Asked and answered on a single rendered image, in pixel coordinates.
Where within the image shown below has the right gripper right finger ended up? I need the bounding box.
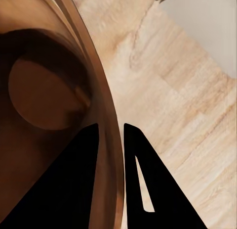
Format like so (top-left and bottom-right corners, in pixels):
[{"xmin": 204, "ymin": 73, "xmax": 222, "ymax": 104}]
[{"xmin": 124, "ymin": 123, "xmax": 208, "ymax": 229}]

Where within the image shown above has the trash can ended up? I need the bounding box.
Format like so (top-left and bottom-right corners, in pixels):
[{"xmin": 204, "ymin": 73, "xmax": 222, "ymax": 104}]
[{"xmin": 0, "ymin": 0, "xmax": 125, "ymax": 229}]

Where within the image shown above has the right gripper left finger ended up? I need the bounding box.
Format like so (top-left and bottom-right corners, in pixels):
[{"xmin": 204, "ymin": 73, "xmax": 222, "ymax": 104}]
[{"xmin": 0, "ymin": 123, "xmax": 99, "ymax": 229}]

